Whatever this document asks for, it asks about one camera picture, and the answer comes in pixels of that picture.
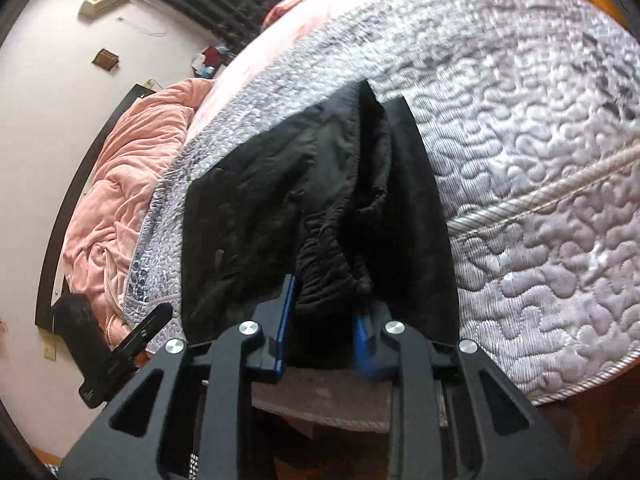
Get framed wall picture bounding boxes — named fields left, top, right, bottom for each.
left=91, top=48, right=122, bottom=72

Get dark patterned curtain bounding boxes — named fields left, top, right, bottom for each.
left=112, top=0, right=308, bottom=51

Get dark curved headboard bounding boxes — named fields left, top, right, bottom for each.
left=34, top=84, right=151, bottom=333

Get grey quilted mattress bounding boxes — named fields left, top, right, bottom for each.
left=122, top=0, right=640, bottom=433

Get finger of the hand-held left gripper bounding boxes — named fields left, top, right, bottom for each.
left=114, top=304, right=173, bottom=361

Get pink bed sheet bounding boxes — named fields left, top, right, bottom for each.
left=187, top=0, right=406, bottom=136

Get black pants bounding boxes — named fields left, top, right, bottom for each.
left=180, top=79, right=461, bottom=371

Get thin wall cord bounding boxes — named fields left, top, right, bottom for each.
left=117, top=17, right=167, bottom=39

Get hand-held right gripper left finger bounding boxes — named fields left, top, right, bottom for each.
left=60, top=275, right=299, bottom=480

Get pile of colourful clothes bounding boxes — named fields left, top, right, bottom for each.
left=192, top=45, right=233, bottom=80

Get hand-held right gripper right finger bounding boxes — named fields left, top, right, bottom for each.
left=352, top=305, right=568, bottom=480

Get pink velvet blanket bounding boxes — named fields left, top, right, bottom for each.
left=62, top=77, right=217, bottom=356

